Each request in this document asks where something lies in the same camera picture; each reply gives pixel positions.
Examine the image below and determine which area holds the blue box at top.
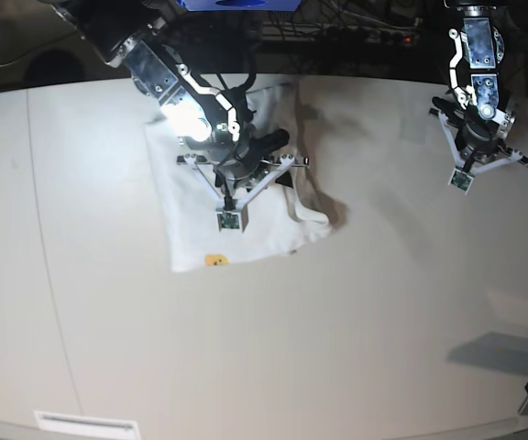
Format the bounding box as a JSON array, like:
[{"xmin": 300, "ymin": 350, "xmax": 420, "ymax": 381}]
[{"xmin": 177, "ymin": 0, "xmax": 301, "ymax": 12}]

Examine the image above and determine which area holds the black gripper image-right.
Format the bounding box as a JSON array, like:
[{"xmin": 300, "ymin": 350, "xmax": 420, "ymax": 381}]
[{"xmin": 430, "ymin": 96, "xmax": 505, "ymax": 168}]

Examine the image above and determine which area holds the white label strip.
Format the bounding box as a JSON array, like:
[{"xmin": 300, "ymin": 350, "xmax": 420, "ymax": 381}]
[{"xmin": 34, "ymin": 411, "xmax": 140, "ymax": 439}]

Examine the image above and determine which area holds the power strip with red light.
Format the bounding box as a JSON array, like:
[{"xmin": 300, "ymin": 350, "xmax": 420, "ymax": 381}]
[{"xmin": 324, "ymin": 27, "xmax": 420, "ymax": 47}]

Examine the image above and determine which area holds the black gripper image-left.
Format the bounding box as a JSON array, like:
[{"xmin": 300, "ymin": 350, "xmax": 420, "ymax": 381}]
[{"xmin": 214, "ymin": 128, "xmax": 293, "ymax": 195}]

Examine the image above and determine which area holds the white printed T-shirt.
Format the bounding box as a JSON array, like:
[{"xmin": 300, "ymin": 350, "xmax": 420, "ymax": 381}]
[{"xmin": 143, "ymin": 80, "xmax": 332, "ymax": 274}]

